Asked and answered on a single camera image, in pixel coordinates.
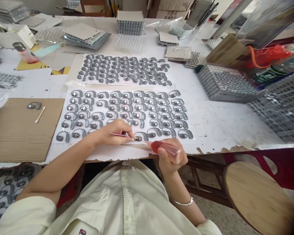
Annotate person's right hand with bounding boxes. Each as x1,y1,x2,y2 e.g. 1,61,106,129
149,138,188,176

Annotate card-topped square tray stack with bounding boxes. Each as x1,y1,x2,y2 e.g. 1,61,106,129
116,10,145,35

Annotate white cardboard box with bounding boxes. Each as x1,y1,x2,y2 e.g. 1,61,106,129
0,24,37,49

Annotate large clear plastic bag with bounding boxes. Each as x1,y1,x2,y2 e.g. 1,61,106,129
235,0,294,51

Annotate flat tray stack with card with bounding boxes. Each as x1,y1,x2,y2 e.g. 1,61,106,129
164,45,207,68

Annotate large array of grey ear hooks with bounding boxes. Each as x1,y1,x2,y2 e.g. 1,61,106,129
56,89,194,145

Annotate loose trays of metal parts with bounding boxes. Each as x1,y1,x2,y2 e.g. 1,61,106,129
0,53,25,123

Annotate tray of ear hooks under table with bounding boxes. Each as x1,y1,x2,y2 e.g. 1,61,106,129
0,162,42,222

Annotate brown cardboard sheet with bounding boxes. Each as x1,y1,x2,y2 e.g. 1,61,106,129
0,98,66,164

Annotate grey card sheets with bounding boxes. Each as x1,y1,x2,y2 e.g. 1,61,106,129
21,13,62,32

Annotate small array of grey ear hooks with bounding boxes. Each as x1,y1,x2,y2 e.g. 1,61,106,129
77,54,172,86

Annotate empty clear blister tray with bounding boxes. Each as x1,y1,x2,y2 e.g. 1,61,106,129
113,34,148,53

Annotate tall stack of blister trays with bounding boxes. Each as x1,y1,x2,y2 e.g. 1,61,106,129
246,70,294,143

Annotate person's left hand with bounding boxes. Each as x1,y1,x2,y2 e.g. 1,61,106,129
95,118,136,148

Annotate yellow and black paper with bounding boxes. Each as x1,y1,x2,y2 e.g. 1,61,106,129
15,58,72,75

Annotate small tray stack with card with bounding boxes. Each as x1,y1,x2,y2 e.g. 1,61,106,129
157,32,181,47

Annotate person's body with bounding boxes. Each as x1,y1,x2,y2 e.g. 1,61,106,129
0,159,226,235

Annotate pile of trays with sheets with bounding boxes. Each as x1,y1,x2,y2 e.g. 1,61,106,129
0,0,31,23

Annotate squeeze bottle of red liquid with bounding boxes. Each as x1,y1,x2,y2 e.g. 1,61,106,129
140,140,182,165

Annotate skewed tray stack with card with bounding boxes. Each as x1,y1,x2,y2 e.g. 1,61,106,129
63,23,112,49

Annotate single grey ear hook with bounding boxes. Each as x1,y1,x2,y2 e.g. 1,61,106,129
27,101,43,110

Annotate wide white backing sheet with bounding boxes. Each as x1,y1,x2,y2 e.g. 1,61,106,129
53,87,209,162

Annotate metal-capped bottle of red liquid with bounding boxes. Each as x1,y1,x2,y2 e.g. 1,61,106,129
12,42,39,64

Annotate wooden chair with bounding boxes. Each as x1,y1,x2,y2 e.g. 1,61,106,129
79,0,109,17

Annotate narrow white backing sheet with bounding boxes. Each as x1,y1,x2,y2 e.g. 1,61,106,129
66,53,176,86

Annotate green plastic bottle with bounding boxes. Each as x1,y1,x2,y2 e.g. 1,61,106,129
252,64,286,86

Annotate upright brown cardboard sheets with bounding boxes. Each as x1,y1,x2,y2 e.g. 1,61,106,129
205,34,251,70

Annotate clear bag of metal parts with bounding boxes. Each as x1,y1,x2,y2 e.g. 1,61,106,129
170,20,199,41

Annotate teal paper sheet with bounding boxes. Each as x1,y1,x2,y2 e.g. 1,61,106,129
32,43,61,59

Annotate low stack of blister trays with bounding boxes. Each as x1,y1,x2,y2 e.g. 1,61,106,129
195,63,268,102

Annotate cotton swab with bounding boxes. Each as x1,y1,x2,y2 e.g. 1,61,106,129
35,106,46,124

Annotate cardboard cartons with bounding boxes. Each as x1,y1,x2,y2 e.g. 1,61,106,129
147,0,198,21

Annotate round wooden stool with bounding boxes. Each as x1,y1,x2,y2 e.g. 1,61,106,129
222,161,294,235

